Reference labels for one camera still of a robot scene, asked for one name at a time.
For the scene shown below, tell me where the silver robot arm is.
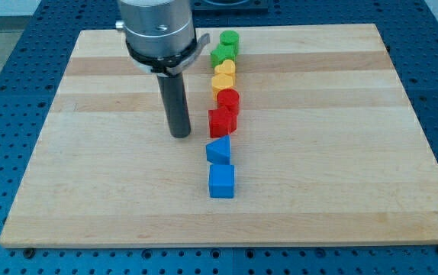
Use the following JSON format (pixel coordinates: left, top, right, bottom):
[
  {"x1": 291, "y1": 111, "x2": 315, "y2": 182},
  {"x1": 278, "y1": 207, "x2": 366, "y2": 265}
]
[{"x1": 116, "y1": 0, "x2": 210, "y2": 138}]

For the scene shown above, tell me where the green star block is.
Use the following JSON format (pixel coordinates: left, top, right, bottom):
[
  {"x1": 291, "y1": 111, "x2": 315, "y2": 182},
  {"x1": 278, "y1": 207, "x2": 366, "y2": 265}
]
[{"x1": 210, "y1": 44, "x2": 236, "y2": 68}]

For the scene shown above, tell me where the yellow heart block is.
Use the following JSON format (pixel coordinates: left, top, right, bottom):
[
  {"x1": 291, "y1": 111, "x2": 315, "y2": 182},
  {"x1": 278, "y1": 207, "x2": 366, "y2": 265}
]
[{"x1": 214, "y1": 60, "x2": 236, "y2": 81}]

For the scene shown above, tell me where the red cylinder block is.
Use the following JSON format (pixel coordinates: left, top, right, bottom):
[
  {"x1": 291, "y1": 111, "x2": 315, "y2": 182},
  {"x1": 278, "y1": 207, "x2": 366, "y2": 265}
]
[{"x1": 217, "y1": 89, "x2": 240, "y2": 115}]

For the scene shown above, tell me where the red star block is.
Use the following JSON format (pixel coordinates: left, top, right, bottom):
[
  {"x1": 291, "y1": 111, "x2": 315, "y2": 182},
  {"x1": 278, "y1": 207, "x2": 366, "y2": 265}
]
[{"x1": 208, "y1": 107, "x2": 237, "y2": 138}]

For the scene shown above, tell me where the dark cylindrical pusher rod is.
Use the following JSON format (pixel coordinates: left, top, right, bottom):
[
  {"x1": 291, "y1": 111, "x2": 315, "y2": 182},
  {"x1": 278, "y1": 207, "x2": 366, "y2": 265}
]
[{"x1": 157, "y1": 73, "x2": 191, "y2": 138}]

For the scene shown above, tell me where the green cylinder block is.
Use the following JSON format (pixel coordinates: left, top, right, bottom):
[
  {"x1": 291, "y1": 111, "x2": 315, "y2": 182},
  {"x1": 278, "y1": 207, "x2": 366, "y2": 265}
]
[{"x1": 220, "y1": 30, "x2": 240, "y2": 55}]

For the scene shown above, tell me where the blue cube block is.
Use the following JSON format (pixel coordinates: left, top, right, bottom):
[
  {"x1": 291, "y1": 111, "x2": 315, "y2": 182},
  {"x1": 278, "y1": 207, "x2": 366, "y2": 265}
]
[{"x1": 208, "y1": 164, "x2": 235, "y2": 199}]

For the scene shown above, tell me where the black clamp ring mount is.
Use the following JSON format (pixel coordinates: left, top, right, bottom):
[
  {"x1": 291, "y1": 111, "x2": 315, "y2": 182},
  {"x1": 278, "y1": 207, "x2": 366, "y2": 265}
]
[{"x1": 125, "y1": 33, "x2": 211, "y2": 76}]

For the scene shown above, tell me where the yellow hexagon block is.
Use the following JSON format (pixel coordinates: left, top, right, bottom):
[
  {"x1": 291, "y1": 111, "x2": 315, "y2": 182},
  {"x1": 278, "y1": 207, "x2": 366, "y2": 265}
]
[{"x1": 211, "y1": 74, "x2": 234, "y2": 101}]

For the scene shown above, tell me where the blue triangle block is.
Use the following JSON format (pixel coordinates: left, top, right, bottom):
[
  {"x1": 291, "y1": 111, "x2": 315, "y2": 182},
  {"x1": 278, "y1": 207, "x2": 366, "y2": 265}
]
[{"x1": 205, "y1": 135, "x2": 231, "y2": 165}]

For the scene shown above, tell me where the wooden board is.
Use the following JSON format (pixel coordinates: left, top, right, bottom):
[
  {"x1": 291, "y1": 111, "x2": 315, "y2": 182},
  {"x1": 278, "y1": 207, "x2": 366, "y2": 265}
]
[{"x1": 0, "y1": 24, "x2": 438, "y2": 248}]

